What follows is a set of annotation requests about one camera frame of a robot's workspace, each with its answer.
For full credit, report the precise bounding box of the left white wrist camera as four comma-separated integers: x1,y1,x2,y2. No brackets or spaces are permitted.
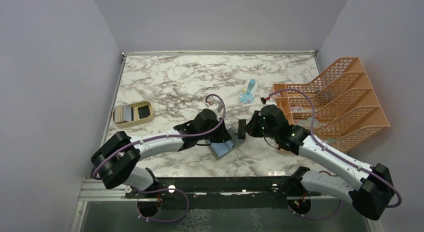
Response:
207,103,223,115

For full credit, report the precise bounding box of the orange plastic file organizer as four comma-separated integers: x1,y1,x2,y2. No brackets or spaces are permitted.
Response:
271,57,390,154

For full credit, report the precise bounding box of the beige card tray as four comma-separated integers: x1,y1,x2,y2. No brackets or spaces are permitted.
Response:
112,100,154,128

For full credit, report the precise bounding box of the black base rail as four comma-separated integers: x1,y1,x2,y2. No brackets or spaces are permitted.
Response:
125,176,303,210

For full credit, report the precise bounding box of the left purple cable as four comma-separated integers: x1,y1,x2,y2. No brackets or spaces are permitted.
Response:
92,93,227,223

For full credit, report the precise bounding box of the purple cable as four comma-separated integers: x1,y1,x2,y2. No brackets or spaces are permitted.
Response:
260,88,403,221
92,93,227,223

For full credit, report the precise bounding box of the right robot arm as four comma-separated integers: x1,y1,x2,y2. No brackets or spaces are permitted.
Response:
239,104,396,221

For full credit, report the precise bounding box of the taupe leather card holder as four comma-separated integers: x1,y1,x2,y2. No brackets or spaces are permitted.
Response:
208,126,245,160

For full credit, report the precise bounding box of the red white small box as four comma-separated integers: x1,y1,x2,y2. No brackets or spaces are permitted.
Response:
290,105,304,113

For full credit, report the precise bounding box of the stack of cards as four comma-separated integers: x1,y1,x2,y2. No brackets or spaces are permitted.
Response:
113,105,134,124

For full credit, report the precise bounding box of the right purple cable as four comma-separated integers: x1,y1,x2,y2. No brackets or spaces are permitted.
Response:
260,88,403,221

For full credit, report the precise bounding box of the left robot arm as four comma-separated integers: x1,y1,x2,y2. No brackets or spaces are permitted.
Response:
91,109,232,198

